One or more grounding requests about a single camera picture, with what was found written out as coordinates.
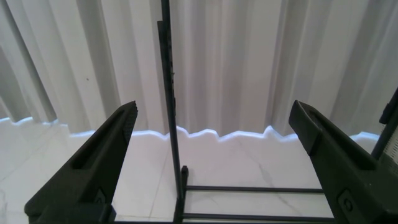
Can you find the black clothes rack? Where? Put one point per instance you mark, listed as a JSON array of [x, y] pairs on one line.
[[169, 93]]

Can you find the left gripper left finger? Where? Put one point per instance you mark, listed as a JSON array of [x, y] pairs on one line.
[[90, 174]]

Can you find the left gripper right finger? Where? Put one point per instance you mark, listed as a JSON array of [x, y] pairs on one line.
[[348, 186]]

